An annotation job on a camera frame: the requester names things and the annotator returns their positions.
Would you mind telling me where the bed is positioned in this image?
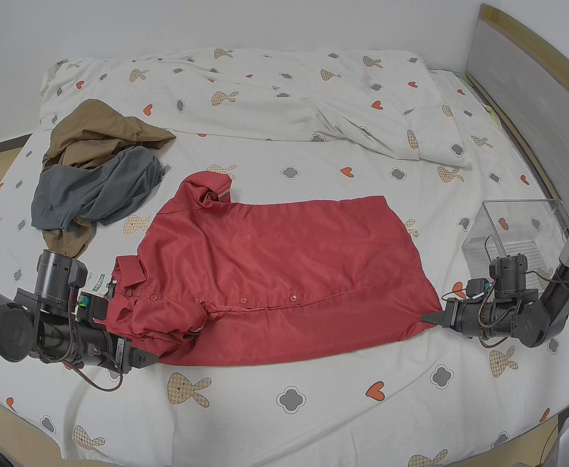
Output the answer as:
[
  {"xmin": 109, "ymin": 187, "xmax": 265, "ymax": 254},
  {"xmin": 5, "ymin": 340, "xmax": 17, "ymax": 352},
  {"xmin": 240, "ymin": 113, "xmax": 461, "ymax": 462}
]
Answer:
[{"xmin": 0, "ymin": 3, "xmax": 569, "ymax": 467}]

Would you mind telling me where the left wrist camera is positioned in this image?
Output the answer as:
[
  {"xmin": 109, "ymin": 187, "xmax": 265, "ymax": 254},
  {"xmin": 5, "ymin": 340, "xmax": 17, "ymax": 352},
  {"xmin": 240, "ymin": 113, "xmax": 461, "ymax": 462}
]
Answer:
[{"xmin": 78, "ymin": 292, "xmax": 110, "ymax": 322}]

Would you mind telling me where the clear plastic box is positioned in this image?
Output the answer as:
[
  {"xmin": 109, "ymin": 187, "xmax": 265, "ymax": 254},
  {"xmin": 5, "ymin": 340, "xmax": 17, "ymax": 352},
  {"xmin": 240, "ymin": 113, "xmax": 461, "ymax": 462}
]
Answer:
[{"xmin": 461, "ymin": 200, "xmax": 567, "ymax": 300}]

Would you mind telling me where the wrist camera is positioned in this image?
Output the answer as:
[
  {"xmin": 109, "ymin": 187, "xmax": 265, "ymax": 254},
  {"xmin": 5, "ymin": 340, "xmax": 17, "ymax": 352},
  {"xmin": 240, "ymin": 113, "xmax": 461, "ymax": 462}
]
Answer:
[
  {"xmin": 78, "ymin": 292, "xmax": 110, "ymax": 322},
  {"xmin": 465, "ymin": 278, "xmax": 490, "ymax": 300}
]

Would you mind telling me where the brown garment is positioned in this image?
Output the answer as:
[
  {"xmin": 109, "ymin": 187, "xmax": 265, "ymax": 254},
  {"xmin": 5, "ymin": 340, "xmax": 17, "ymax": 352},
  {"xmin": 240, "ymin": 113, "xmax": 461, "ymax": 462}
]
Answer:
[{"xmin": 41, "ymin": 99, "xmax": 177, "ymax": 259}]

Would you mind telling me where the red shirt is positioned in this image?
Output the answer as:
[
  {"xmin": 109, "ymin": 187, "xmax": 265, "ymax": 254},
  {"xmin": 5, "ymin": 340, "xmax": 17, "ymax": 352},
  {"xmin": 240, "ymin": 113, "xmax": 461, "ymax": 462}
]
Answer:
[{"xmin": 81, "ymin": 171, "xmax": 443, "ymax": 366}]

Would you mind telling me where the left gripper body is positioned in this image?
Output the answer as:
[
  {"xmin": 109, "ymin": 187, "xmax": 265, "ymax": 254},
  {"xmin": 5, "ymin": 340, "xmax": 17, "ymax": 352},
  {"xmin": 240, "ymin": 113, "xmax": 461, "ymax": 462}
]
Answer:
[{"xmin": 73, "ymin": 325, "xmax": 132, "ymax": 376}]

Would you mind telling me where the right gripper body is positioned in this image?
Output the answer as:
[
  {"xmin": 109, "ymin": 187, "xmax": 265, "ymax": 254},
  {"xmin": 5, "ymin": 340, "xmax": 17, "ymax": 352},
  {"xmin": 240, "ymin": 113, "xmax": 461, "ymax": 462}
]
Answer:
[{"xmin": 441, "ymin": 298, "xmax": 484, "ymax": 338}]

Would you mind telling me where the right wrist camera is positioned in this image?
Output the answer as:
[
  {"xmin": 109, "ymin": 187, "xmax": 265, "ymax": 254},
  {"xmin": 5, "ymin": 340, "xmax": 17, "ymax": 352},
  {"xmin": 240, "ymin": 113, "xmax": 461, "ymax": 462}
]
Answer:
[{"xmin": 465, "ymin": 278, "xmax": 490, "ymax": 300}]

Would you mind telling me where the white printed quilt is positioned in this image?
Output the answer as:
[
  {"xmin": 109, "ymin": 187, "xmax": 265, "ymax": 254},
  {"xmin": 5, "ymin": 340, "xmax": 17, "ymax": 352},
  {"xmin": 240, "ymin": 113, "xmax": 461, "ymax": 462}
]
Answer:
[{"xmin": 39, "ymin": 47, "xmax": 475, "ymax": 169}]

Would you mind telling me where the grey garment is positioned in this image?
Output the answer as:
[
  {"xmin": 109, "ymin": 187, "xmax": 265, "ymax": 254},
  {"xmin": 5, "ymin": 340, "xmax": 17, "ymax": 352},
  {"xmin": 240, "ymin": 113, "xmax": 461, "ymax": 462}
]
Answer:
[{"xmin": 31, "ymin": 146, "xmax": 165, "ymax": 232}]

